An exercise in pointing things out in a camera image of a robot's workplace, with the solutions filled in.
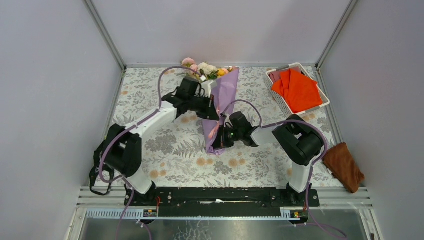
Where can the white fake flower stem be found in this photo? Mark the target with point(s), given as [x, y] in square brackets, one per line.
[209, 71]

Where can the yellow fake flower bunch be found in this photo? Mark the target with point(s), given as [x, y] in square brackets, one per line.
[222, 72]

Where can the pink fake flower stem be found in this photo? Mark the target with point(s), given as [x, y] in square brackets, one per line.
[189, 63]

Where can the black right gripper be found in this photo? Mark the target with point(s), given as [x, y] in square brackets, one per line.
[221, 141]

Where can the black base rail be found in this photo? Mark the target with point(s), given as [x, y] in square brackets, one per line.
[192, 202]

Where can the pink and purple wrapping paper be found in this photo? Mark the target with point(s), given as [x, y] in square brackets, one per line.
[224, 93]

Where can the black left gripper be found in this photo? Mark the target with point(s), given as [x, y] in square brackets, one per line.
[208, 112]

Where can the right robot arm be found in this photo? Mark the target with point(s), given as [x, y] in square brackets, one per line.
[300, 140]

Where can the brown cloth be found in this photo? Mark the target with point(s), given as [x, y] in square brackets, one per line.
[341, 163]

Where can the orange folded paper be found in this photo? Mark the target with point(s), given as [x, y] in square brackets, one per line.
[300, 94]

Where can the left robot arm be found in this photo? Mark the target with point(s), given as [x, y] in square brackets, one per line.
[122, 149]

